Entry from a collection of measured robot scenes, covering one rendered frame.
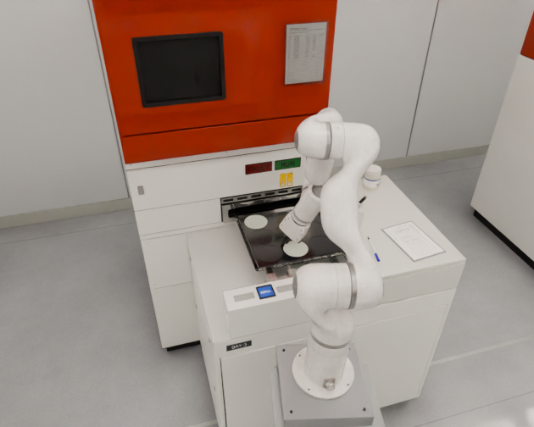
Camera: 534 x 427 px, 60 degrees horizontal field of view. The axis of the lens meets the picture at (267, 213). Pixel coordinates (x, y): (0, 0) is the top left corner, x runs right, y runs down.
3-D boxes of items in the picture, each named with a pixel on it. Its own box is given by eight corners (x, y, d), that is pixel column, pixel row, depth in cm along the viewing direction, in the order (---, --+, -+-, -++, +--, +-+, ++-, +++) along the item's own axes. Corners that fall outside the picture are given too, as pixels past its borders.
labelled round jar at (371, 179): (359, 183, 211) (362, 165, 206) (374, 181, 213) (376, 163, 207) (366, 191, 206) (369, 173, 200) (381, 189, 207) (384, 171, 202)
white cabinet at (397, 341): (200, 350, 253) (186, 234, 205) (361, 313, 275) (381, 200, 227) (225, 465, 203) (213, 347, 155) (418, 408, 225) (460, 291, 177)
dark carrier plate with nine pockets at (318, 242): (237, 216, 202) (237, 215, 202) (311, 204, 210) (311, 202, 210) (258, 268, 176) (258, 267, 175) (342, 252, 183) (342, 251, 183)
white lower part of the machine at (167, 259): (152, 272, 303) (131, 163, 255) (271, 249, 322) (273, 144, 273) (164, 359, 248) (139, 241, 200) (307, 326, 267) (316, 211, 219)
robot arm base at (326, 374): (362, 396, 135) (374, 356, 125) (299, 403, 132) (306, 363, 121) (343, 343, 151) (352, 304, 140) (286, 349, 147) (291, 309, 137)
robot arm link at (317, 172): (310, 124, 154) (300, 185, 178) (307, 155, 144) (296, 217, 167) (337, 127, 154) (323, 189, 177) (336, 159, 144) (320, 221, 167)
